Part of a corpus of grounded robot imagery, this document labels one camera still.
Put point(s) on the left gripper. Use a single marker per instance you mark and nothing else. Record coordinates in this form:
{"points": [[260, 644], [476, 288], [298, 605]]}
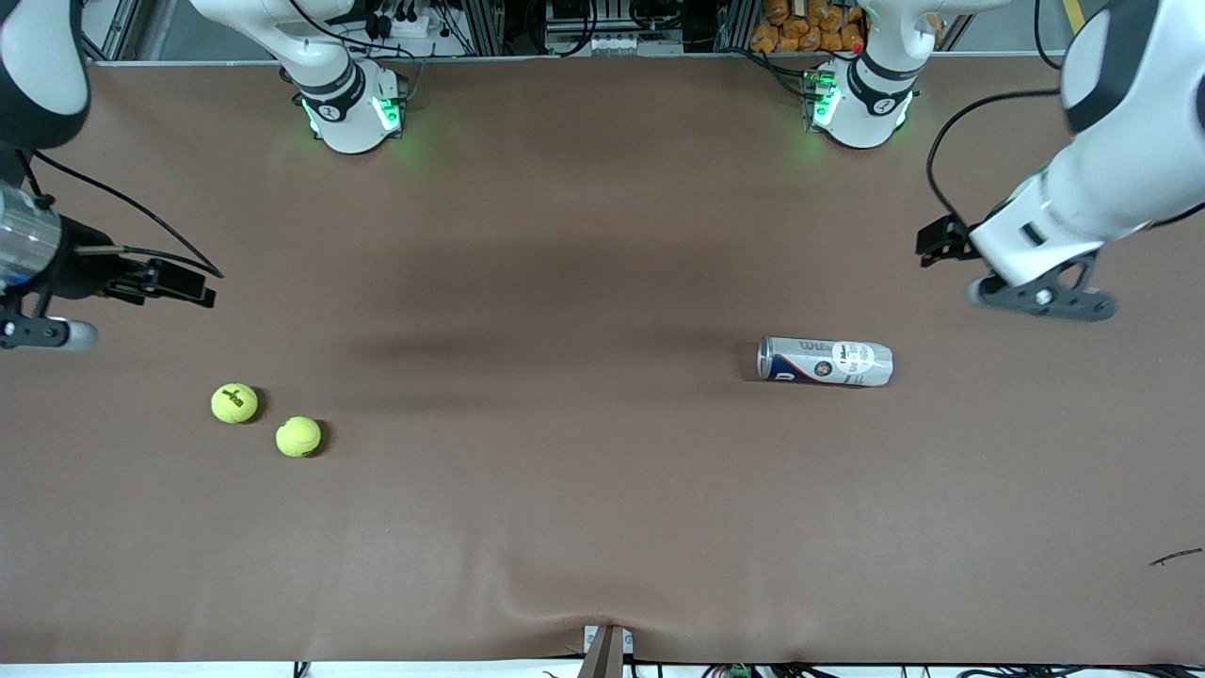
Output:
{"points": [[944, 241]]}

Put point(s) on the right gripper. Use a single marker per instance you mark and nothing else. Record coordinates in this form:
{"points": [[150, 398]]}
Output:
{"points": [[77, 268]]}

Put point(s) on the yellow-green tennis ball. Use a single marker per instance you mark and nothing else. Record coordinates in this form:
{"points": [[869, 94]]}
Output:
{"points": [[234, 403], [298, 437]]}

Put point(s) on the silver blue tennis ball can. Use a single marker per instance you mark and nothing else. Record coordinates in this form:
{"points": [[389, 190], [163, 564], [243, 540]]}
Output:
{"points": [[824, 362]]}

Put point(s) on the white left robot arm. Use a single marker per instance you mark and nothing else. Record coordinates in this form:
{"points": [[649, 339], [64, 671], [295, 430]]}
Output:
{"points": [[1130, 169]]}

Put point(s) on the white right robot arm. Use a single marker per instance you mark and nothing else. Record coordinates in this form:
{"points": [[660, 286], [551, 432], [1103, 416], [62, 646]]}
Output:
{"points": [[348, 113]]}

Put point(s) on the pile of orange objects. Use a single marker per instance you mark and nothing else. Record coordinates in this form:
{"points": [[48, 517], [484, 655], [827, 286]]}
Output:
{"points": [[800, 28]]}

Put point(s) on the brown table mat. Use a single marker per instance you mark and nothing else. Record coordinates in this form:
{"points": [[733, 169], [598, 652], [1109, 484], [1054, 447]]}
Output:
{"points": [[602, 282]]}

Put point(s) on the white strip with black plugs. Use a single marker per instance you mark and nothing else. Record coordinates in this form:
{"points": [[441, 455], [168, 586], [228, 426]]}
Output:
{"points": [[405, 24]]}

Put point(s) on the small white power strip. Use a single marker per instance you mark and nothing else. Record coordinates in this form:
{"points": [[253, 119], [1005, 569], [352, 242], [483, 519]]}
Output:
{"points": [[614, 44]]}

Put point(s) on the small dark twig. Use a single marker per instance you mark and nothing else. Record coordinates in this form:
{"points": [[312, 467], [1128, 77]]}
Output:
{"points": [[1177, 556]]}

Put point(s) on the grey metal equipment box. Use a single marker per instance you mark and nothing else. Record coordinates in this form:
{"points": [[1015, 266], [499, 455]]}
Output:
{"points": [[584, 14]]}

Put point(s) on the aluminium frame profile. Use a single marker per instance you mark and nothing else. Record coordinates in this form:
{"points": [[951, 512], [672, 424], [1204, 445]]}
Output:
{"points": [[113, 28]]}

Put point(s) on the aluminium frame post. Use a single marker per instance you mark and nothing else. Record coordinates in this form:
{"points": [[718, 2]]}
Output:
{"points": [[739, 24], [482, 24]]}

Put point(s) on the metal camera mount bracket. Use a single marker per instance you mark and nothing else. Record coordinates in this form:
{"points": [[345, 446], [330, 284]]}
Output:
{"points": [[607, 654]]}

